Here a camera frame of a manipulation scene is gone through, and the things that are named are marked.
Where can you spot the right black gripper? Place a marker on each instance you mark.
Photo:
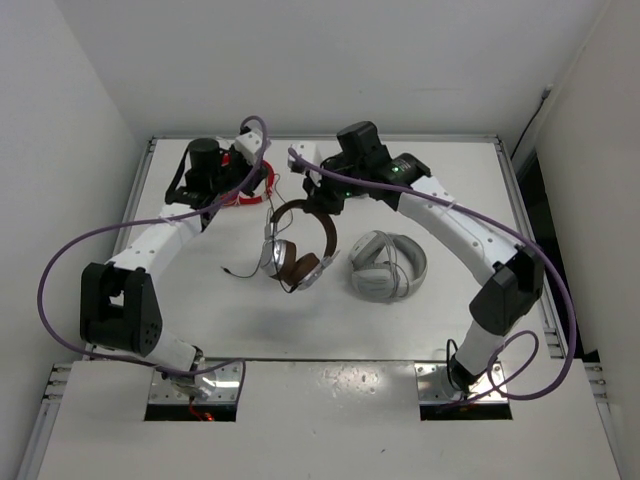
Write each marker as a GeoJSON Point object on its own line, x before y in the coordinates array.
{"type": "Point", "coordinates": [319, 197]}

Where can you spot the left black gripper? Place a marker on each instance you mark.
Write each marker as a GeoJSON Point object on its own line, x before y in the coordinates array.
{"type": "Point", "coordinates": [251, 184]}

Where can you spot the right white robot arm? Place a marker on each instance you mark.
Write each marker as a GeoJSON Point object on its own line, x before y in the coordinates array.
{"type": "Point", "coordinates": [510, 274]}

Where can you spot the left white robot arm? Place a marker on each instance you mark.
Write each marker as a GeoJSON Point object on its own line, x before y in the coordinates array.
{"type": "Point", "coordinates": [119, 309]}

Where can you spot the red headphones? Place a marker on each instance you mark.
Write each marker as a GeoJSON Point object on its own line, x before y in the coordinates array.
{"type": "Point", "coordinates": [255, 192]}

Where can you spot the grey white headphones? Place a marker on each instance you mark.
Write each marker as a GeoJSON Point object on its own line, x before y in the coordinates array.
{"type": "Point", "coordinates": [386, 266]}

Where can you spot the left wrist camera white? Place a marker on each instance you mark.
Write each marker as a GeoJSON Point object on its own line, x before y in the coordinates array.
{"type": "Point", "coordinates": [250, 144]}

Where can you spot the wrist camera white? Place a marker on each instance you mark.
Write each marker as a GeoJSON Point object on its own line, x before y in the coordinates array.
{"type": "Point", "coordinates": [307, 151]}
{"type": "Point", "coordinates": [250, 144]}

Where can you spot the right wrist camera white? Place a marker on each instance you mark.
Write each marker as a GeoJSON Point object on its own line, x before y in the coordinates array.
{"type": "Point", "coordinates": [307, 151]}

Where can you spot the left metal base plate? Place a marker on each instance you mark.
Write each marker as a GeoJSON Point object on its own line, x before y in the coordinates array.
{"type": "Point", "coordinates": [219, 387]}

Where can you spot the metal base plate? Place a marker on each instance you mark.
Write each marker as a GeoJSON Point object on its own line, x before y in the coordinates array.
{"type": "Point", "coordinates": [434, 388]}
{"type": "Point", "coordinates": [219, 387]}

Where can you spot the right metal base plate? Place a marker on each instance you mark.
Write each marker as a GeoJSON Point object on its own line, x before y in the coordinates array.
{"type": "Point", "coordinates": [434, 388]}

